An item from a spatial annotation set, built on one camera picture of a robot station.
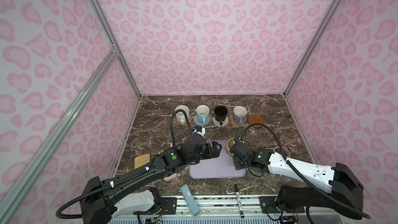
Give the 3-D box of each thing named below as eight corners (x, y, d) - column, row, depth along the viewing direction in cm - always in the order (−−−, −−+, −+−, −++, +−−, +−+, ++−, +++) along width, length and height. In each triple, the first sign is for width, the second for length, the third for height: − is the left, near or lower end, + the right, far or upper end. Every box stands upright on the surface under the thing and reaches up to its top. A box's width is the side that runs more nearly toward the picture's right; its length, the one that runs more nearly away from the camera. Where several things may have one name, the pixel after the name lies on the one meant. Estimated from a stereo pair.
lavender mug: (233, 127, 103) (235, 119, 96) (231, 113, 110) (233, 106, 104) (246, 127, 103) (248, 119, 96) (243, 113, 110) (245, 105, 103)
